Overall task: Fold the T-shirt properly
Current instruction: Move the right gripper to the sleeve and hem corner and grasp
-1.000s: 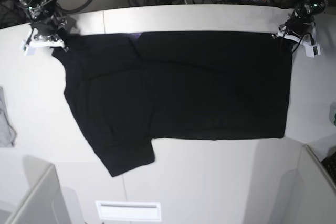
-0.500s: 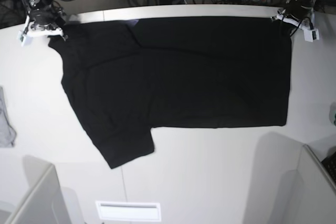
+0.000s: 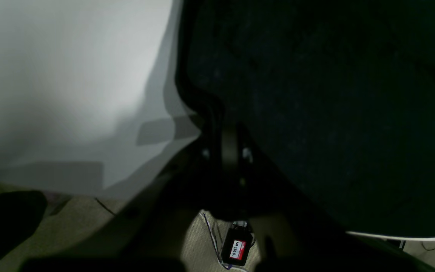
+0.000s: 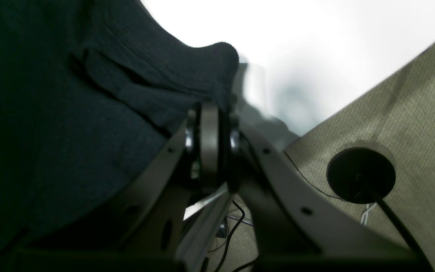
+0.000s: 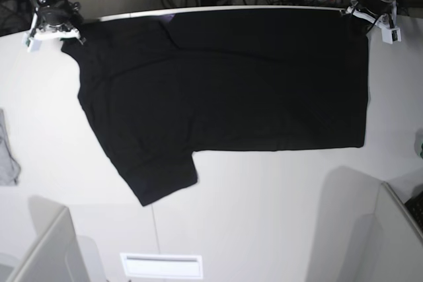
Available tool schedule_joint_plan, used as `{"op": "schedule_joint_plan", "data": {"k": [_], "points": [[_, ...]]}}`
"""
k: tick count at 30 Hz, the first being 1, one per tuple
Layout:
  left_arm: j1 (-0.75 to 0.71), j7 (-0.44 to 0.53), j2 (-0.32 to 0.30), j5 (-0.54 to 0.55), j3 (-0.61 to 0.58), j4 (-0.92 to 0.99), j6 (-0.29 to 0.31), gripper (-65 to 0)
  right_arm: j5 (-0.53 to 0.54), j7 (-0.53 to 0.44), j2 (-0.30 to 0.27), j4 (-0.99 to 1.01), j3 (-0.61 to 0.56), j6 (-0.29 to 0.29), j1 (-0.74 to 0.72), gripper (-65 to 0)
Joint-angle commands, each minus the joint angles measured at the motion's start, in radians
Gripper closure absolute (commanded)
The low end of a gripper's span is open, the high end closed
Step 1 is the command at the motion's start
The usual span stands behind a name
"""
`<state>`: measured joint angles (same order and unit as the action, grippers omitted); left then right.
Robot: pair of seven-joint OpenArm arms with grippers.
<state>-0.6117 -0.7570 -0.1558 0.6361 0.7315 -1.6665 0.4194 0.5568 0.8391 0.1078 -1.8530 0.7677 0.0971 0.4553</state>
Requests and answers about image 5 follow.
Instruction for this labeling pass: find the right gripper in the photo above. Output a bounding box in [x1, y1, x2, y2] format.
[31, 1, 83, 41]

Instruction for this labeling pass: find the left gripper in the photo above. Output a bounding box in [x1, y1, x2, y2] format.
[344, 0, 399, 34]

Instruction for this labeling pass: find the black T-shirt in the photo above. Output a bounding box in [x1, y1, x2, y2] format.
[61, 11, 369, 206]

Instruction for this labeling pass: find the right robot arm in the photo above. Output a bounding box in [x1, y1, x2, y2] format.
[24, 0, 82, 47]

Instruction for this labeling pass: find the grey cloth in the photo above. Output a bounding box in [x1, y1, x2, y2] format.
[1, 110, 21, 186]

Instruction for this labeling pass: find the black keyboard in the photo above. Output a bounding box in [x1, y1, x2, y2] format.
[405, 194, 423, 229]

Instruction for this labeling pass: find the grey partition panel right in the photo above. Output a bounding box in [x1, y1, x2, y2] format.
[330, 181, 423, 282]

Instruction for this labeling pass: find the grey partition panel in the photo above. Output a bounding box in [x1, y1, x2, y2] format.
[1, 195, 107, 281]
[330, 181, 423, 282]

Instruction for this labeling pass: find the grey partition panel left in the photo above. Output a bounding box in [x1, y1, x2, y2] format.
[1, 195, 107, 281]

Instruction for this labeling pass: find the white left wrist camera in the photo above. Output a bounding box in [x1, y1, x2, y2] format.
[381, 24, 402, 44]

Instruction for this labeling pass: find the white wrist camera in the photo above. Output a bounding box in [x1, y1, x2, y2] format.
[381, 24, 402, 44]
[22, 32, 42, 53]

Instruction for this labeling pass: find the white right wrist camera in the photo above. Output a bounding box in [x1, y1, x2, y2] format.
[22, 32, 42, 53]

